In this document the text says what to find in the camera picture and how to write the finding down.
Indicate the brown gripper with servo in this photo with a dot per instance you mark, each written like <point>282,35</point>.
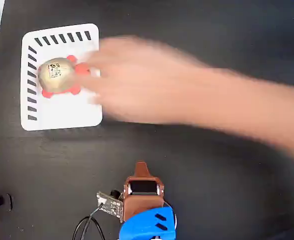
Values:
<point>141,203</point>

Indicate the red turtle toy gold shell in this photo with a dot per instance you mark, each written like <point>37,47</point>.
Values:
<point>57,80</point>

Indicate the person's bare forearm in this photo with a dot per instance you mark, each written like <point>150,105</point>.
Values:
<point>262,112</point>

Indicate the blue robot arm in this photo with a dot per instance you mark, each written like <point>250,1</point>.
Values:
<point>146,225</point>

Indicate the white slotted tray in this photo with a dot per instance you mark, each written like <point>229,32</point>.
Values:
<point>61,110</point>

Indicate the person's bare hand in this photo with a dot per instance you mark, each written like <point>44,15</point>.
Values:
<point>141,82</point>

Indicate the bare camera circuit board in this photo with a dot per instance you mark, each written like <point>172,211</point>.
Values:
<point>110,205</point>

